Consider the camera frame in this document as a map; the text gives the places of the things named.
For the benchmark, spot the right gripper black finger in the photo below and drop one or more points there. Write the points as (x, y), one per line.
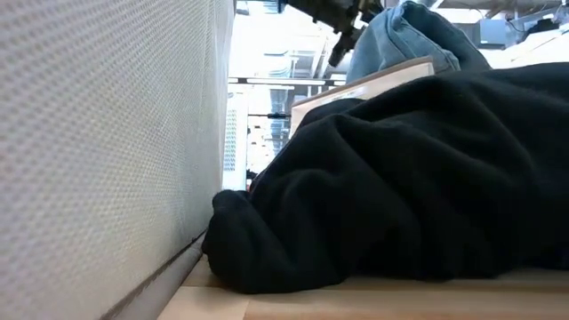
(341, 49)
(371, 10)

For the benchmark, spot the blue denim jeans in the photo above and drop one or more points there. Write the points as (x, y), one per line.
(400, 35)

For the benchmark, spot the black garment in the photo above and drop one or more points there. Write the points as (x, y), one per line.
(400, 186)

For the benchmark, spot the cardboard box with blue cloth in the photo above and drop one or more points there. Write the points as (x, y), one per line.
(355, 91)

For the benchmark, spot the white perforated panel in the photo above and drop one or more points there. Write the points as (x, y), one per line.
(233, 138)

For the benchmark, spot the grey mesh side panel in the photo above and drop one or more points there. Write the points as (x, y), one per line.
(111, 133)

